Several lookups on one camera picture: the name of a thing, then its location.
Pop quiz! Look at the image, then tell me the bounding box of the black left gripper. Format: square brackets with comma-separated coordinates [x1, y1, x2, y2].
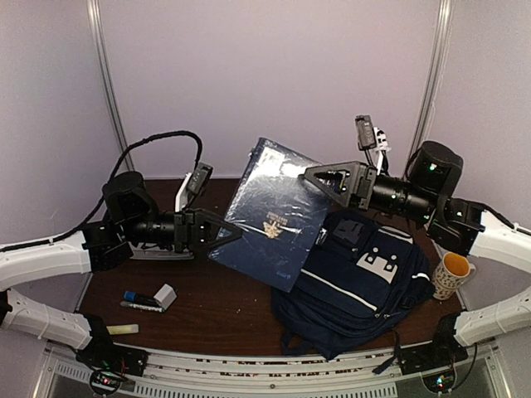
[121, 206, 242, 253]

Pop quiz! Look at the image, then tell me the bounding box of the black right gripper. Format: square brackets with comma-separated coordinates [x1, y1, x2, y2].
[304, 161, 437, 224]

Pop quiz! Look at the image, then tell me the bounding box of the grey hardcover book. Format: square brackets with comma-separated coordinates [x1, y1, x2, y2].
[131, 245, 194, 261]

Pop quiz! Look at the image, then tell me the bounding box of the dark blue notebook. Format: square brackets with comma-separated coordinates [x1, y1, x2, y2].
[208, 138, 331, 292]

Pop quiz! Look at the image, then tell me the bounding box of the white power adapter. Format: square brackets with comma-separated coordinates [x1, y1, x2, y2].
[153, 284, 178, 310]

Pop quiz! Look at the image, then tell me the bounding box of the navy blue student backpack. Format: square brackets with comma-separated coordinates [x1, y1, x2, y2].
[271, 210, 435, 361]

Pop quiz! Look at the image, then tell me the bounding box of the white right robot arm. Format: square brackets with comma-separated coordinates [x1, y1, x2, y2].
[302, 141, 530, 272]

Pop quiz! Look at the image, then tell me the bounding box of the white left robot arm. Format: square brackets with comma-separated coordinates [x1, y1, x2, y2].
[1, 169, 242, 368]

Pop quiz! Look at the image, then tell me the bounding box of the blue cap black marker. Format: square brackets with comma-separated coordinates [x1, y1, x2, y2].
[124, 291, 158, 307]

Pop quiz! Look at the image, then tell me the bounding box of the white marker pen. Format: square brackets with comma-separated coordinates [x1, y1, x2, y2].
[119, 301, 165, 313]

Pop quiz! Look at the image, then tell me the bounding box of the pale yellow eraser stick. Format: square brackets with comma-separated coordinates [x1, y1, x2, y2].
[107, 324, 139, 335]

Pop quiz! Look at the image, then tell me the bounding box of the patterned mug orange inside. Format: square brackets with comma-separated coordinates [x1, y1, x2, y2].
[431, 252, 476, 301]

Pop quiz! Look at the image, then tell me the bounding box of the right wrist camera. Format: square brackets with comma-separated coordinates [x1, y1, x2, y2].
[354, 115, 391, 176]

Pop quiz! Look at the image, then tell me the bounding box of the right aluminium frame post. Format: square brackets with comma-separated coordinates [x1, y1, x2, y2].
[409, 0, 454, 155]

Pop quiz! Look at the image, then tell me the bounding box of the aluminium frame post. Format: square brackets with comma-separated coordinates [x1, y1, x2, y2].
[409, 0, 454, 155]
[86, 0, 128, 152]

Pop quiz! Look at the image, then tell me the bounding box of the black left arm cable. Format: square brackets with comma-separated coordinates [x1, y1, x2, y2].
[0, 130, 205, 252]

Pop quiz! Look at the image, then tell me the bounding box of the front aluminium rail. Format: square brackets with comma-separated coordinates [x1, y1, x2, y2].
[32, 342, 514, 397]

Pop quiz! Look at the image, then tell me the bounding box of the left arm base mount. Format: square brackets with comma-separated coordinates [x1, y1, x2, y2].
[74, 314, 149, 376]

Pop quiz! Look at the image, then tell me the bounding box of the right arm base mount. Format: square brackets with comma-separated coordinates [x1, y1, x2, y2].
[399, 313, 468, 375]

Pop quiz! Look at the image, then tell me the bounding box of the left aluminium frame post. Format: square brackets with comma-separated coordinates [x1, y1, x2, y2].
[86, 0, 128, 152]

